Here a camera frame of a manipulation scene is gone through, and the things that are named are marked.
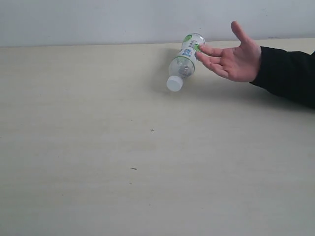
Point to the person's open bare hand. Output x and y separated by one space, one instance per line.
238 64

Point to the green label clear bottle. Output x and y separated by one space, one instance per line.
183 65

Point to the black sleeved forearm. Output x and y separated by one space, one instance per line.
290 75

